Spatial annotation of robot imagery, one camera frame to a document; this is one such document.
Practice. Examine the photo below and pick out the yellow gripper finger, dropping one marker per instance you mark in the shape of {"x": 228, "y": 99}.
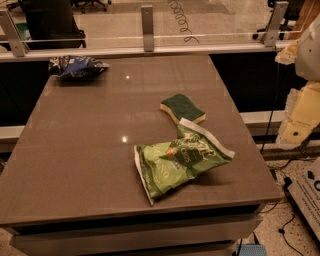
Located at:
{"x": 287, "y": 56}
{"x": 302, "y": 115}

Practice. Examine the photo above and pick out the blue chip bag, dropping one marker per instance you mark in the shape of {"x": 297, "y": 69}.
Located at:
{"x": 76, "y": 67}

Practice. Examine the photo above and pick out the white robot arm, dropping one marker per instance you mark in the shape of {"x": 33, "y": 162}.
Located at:
{"x": 307, "y": 62}

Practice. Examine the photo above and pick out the green jalapeno chip bag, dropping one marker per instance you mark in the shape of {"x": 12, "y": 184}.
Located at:
{"x": 165, "y": 166}

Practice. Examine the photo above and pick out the black chair right background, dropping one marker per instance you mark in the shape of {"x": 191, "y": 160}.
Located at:
{"x": 292, "y": 14}

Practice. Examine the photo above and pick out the white printed floor box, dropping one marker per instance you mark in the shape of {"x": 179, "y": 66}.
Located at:
{"x": 305, "y": 191}

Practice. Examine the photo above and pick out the green and yellow sponge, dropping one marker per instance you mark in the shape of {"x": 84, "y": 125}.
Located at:
{"x": 180, "y": 106}

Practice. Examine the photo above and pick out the blue floor item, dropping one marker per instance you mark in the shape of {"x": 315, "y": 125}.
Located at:
{"x": 251, "y": 250}

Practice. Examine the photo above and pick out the black office chair base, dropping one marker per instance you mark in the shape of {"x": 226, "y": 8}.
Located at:
{"x": 83, "y": 4}

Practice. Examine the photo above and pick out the black cabinet behind glass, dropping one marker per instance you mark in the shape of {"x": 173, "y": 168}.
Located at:
{"x": 51, "y": 25}

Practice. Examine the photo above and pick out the glass barrier panel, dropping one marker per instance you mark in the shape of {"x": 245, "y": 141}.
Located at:
{"x": 176, "y": 22}

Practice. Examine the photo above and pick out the right metal glass bracket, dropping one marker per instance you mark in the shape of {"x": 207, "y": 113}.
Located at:
{"x": 272, "y": 29}

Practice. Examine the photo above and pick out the metal glass bracket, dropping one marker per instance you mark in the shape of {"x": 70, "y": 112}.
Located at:
{"x": 147, "y": 27}
{"x": 17, "y": 46}
{"x": 272, "y": 29}

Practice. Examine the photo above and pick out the middle metal glass bracket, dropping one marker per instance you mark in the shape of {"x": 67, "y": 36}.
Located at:
{"x": 147, "y": 27}

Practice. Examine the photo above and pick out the left metal glass bracket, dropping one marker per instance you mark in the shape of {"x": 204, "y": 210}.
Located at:
{"x": 17, "y": 46}

